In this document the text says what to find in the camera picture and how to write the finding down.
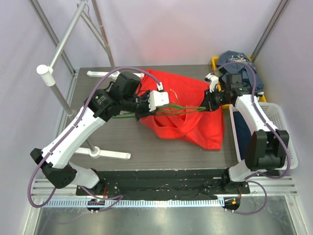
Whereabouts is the navy garment in basket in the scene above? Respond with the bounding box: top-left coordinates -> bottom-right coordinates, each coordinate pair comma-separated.
233,111 -> 251,160

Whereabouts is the yellow plastic tray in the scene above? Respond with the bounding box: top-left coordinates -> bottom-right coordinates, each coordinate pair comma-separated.
211,57 -> 267,102

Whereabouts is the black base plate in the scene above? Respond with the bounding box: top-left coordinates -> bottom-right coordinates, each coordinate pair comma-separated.
88,169 -> 250,201

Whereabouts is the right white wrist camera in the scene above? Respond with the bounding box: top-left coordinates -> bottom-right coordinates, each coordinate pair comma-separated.
204,73 -> 219,93

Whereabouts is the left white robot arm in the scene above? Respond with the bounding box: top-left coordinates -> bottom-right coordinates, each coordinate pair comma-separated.
27,71 -> 163,195

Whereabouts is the grey clothes hanger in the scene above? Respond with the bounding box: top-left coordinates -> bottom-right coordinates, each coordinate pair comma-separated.
81,11 -> 106,50

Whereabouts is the red tank top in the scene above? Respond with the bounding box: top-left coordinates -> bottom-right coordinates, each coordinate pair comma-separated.
140,69 -> 224,150

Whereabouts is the white slotted cable duct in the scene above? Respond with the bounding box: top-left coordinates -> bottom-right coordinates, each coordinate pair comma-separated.
45,197 -> 224,208

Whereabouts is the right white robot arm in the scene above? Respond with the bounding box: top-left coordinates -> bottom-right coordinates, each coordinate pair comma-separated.
201,73 -> 291,193

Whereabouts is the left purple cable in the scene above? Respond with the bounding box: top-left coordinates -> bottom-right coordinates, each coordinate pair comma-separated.
27,67 -> 164,212

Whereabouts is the white plastic laundry basket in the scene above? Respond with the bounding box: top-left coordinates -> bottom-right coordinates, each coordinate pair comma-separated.
229,102 -> 298,169

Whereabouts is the blue grey garment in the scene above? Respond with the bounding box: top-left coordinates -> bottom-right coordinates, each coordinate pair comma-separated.
217,50 -> 265,94

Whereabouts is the metal clothes rack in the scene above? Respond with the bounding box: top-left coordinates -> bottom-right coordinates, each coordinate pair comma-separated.
31,0 -> 131,160

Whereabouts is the green clothes hanger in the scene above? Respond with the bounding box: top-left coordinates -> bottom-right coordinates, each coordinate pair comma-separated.
113,104 -> 206,120

